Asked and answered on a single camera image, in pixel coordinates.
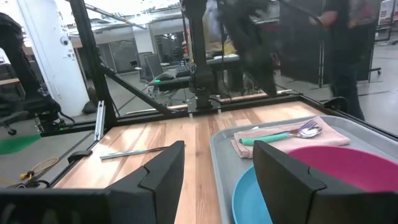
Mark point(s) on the pink cloth napkin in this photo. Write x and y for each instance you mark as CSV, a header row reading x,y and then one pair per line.
x,y
326,138

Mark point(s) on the iridescent fork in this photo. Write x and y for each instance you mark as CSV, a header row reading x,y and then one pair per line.
x,y
308,125

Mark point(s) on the black aluminium frame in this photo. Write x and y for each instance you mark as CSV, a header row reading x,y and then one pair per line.
x,y
90,62

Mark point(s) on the silver aluminium bracket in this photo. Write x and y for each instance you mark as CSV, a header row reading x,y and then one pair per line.
x,y
99,121

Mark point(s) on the black desk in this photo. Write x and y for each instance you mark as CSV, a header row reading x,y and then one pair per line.
x,y
174,81

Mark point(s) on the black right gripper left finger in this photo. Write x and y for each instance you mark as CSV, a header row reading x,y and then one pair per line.
x,y
149,196

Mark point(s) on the grey office chair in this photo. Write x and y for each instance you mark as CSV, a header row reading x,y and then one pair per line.
x,y
154,65

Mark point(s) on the black office chair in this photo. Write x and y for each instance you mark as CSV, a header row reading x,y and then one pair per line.
x,y
40,109

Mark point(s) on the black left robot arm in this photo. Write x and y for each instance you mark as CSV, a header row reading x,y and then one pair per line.
x,y
200,62

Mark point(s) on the grey plastic tray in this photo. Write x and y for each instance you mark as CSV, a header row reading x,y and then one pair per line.
x,y
224,155

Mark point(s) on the magenta bowl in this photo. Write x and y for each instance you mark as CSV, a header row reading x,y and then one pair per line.
x,y
348,168

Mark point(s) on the blue plate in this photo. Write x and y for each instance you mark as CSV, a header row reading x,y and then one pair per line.
x,y
248,199

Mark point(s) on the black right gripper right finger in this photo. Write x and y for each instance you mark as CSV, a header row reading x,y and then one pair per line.
x,y
295,199

